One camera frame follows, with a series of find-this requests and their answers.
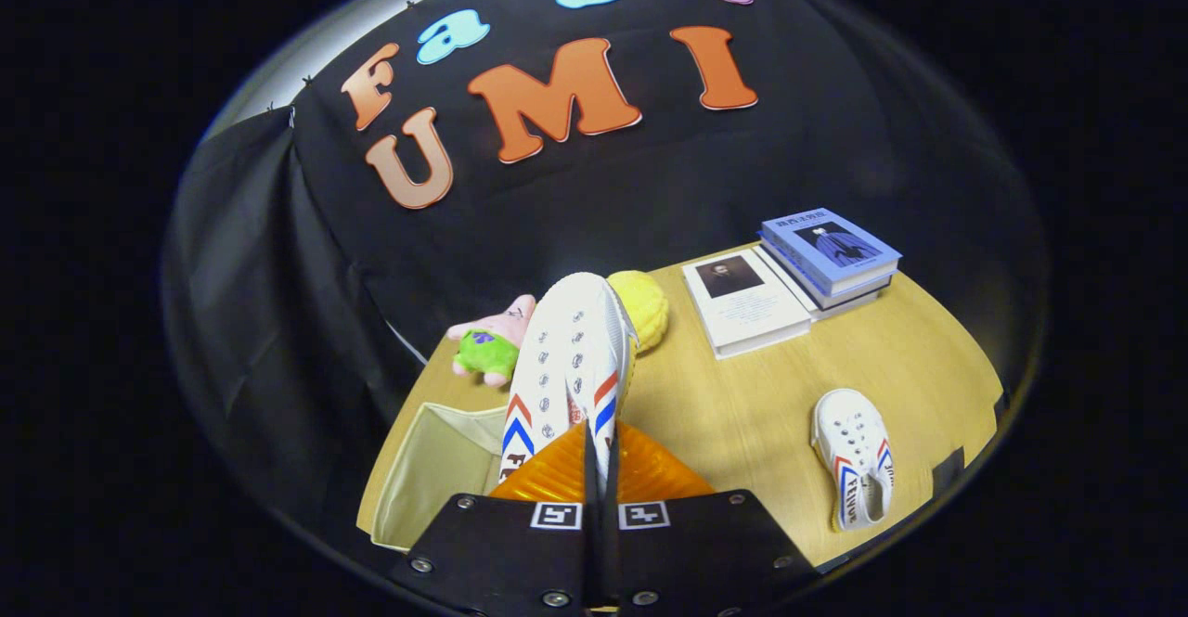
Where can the white canvas shoe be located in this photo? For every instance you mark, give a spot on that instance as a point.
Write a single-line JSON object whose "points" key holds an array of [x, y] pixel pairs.
{"points": [[566, 339], [849, 431]]}

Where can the pink starfish plush toy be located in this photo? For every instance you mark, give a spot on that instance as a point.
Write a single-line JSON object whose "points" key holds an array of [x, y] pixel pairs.
{"points": [[492, 339]]}

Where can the yellow plush toy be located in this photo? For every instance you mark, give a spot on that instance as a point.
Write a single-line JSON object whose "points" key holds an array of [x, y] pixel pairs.
{"points": [[650, 311]]}

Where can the white portrait cover book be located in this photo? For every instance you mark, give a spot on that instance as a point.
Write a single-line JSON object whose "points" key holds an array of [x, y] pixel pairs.
{"points": [[752, 311]]}

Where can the black table clamp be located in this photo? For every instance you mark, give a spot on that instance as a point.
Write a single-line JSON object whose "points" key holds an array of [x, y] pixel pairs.
{"points": [[1000, 410], [947, 473]]}

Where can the beige fabric storage box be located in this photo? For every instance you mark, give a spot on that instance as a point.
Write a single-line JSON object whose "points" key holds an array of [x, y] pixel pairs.
{"points": [[436, 469]]}

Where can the blue cover book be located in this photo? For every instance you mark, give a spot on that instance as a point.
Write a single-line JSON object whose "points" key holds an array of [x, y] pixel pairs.
{"points": [[817, 246]]}

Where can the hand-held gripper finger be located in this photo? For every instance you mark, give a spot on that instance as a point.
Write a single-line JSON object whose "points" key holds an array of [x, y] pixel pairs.
{"points": [[592, 496], [614, 506]]}

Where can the dark blue book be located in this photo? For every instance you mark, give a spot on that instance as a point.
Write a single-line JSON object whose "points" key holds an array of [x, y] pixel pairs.
{"points": [[858, 291]]}

